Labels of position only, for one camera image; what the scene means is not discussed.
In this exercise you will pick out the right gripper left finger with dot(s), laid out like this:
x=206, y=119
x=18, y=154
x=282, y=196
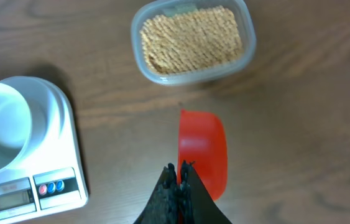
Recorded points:
x=162, y=207

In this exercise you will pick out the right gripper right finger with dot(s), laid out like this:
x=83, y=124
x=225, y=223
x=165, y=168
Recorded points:
x=195, y=204

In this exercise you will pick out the soybeans in container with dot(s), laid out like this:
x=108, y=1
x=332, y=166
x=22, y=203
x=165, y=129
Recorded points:
x=191, y=41

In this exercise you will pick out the red measuring scoop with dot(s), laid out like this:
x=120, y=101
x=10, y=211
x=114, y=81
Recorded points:
x=202, y=141

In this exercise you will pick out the grey bowl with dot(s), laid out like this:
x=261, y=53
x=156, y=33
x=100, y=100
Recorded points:
x=0, y=127

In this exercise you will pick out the clear plastic container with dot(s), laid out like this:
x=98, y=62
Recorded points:
x=174, y=7

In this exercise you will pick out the white kitchen scale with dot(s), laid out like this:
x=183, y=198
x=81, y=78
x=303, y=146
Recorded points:
x=47, y=176

